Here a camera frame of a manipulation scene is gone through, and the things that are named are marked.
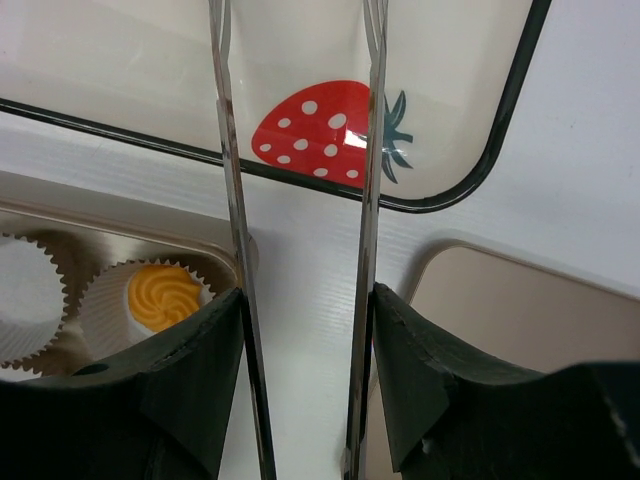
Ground gold square tin box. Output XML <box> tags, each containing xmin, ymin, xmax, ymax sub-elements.
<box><xmin>1</xmin><ymin>199</ymin><xmax>237</xmax><ymax>379</ymax></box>

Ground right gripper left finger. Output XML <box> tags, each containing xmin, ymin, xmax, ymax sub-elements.
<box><xmin>1</xmin><ymin>289</ymin><xmax>243</xmax><ymax>479</ymax></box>

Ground gold tin lid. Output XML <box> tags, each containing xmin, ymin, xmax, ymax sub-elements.
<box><xmin>366</xmin><ymin>244</ymin><xmax>639</xmax><ymax>479</ymax></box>

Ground metal serving tongs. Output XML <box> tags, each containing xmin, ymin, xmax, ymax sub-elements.
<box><xmin>208</xmin><ymin>1</ymin><xmax>388</xmax><ymax>479</ymax></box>

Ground orange cookie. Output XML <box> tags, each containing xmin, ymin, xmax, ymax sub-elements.
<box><xmin>126</xmin><ymin>265</ymin><xmax>202</xmax><ymax>333</ymax></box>

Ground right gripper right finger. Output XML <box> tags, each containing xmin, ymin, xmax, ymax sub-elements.
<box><xmin>373</xmin><ymin>284</ymin><xmax>639</xmax><ymax>479</ymax></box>

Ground strawberry pattern tray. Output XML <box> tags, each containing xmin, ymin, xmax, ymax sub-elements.
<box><xmin>1</xmin><ymin>1</ymin><xmax>550</xmax><ymax>213</ymax></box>

